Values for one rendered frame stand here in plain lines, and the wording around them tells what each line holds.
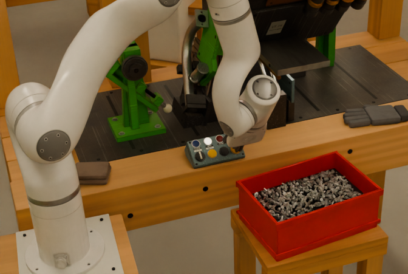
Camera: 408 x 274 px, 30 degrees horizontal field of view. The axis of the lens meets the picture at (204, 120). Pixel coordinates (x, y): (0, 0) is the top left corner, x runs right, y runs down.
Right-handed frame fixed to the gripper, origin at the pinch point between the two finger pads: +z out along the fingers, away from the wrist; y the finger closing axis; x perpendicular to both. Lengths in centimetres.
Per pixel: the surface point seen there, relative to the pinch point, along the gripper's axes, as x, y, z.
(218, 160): -2.1, -5.6, 3.4
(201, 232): 13, 14, 125
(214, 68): 24.4, 0.6, 0.4
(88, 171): 3.3, -40.6, 5.3
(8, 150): 23, -60, 25
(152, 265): 2, -12, 118
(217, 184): -7.0, -6.4, 9.3
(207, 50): 31.8, 1.1, 2.4
